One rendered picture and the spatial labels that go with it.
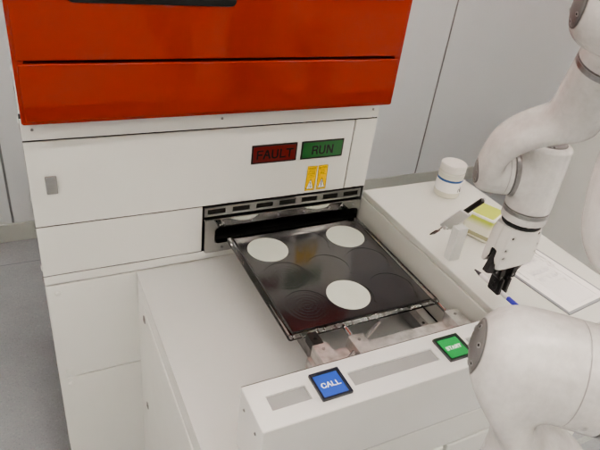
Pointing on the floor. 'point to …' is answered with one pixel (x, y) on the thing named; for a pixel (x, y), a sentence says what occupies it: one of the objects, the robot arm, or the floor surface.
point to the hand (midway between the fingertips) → (499, 282)
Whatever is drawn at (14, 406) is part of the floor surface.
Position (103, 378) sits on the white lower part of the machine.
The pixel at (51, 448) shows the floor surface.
